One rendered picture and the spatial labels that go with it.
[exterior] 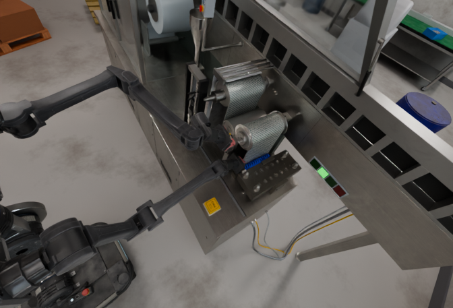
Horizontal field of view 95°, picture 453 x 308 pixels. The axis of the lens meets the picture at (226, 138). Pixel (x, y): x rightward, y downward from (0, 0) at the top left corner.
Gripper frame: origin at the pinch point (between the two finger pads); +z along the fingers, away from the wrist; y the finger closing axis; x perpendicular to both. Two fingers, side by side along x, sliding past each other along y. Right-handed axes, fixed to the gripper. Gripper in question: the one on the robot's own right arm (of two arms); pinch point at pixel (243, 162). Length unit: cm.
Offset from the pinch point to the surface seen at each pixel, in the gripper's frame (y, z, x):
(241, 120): -16.9, -4.2, 17.2
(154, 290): 26, -9, -129
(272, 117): -7.2, 2.4, 30.0
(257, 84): -26.0, -1.5, 37.0
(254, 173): 8.2, 4.7, -1.3
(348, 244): 74, 57, -4
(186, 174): -15.1, -16.7, -28.9
